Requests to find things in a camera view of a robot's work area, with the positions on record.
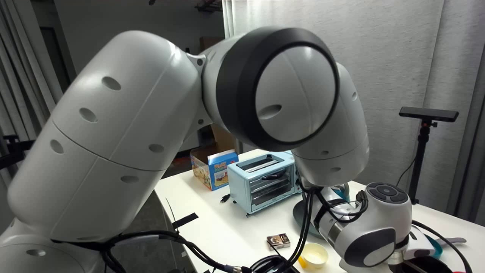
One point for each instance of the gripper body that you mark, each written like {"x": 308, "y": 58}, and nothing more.
{"x": 424, "y": 265}

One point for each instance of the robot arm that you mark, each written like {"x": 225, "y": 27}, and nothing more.
{"x": 125, "y": 125}

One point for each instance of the small cream bowl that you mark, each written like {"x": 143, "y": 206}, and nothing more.
{"x": 314, "y": 256}

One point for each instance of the small yellow piece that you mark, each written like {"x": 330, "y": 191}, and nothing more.
{"x": 301, "y": 262}

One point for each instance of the grey-teal round plate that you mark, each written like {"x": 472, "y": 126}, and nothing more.
{"x": 301, "y": 218}

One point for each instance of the toaster oven door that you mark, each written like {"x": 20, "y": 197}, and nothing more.
{"x": 273, "y": 191}

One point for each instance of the light blue toaster oven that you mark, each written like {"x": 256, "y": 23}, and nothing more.
{"x": 242, "y": 178}

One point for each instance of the black power plug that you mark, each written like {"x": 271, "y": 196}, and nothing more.
{"x": 225, "y": 198}

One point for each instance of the open colourful cardboard box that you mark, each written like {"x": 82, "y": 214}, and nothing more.
{"x": 216, "y": 172}

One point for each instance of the brown cardboard box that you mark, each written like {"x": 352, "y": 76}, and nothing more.
{"x": 223, "y": 138}

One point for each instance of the stand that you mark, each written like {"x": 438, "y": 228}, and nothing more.
{"x": 15, "y": 149}

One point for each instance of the white pleated curtain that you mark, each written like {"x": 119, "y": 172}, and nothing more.
{"x": 22, "y": 68}

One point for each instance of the camera on mount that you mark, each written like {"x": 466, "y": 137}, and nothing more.
{"x": 428, "y": 113}

